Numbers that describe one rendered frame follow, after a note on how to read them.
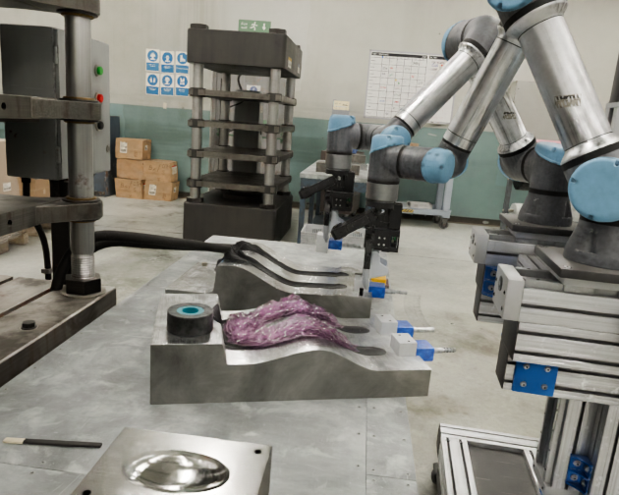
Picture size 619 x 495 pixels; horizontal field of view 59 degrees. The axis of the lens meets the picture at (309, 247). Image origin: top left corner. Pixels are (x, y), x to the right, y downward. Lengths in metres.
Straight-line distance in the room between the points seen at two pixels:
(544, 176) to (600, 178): 0.63
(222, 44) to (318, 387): 4.61
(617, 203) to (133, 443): 0.87
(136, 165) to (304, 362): 7.26
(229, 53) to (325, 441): 4.71
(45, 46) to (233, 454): 1.23
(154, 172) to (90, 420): 7.16
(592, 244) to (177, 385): 0.86
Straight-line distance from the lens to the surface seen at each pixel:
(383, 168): 1.26
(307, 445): 0.89
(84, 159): 1.50
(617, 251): 1.25
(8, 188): 5.23
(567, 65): 1.14
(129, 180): 8.16
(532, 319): 1.25
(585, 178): 1.09
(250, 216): 5.36
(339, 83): 7.84
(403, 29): 7.91
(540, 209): 1.71
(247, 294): 1.32
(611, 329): 1.29
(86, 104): 1.48
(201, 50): 5.43
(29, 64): 1.69
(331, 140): 1.56
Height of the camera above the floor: 1.29
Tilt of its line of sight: 13 degrees down
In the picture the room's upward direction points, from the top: 4 degrees clockwise
